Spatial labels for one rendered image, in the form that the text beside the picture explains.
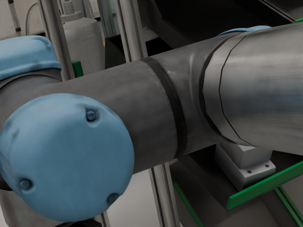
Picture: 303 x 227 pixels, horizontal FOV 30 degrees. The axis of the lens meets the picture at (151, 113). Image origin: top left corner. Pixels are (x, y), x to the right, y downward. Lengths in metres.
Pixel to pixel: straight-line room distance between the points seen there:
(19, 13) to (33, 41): 9.25
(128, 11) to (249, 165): 0.22
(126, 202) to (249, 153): 0.83
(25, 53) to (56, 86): 0.07
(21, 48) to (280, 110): 0.22
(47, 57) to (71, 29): 1.01
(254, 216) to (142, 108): 0.47
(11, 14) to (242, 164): 9.06
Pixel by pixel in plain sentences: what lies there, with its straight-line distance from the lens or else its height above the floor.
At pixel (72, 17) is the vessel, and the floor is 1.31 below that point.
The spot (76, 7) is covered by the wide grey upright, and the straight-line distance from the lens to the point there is 1.84.
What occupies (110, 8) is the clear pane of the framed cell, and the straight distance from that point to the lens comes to 1.82.
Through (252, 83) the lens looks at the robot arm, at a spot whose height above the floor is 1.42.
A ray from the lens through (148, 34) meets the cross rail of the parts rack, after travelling 0.66.
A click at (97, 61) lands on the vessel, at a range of 1.48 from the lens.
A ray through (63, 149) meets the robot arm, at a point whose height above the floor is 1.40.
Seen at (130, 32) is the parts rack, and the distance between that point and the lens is 0.64.
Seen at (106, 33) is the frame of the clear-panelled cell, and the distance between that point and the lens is 1.85.
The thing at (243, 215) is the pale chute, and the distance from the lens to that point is 0.80.
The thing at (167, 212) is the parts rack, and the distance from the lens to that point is 0.72.
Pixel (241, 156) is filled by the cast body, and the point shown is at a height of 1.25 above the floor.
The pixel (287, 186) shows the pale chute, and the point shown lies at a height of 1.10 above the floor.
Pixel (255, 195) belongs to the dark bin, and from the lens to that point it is 0.67.
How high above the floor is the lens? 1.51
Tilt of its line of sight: 19 degrees down
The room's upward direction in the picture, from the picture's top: 11 degrees counter-clockwise
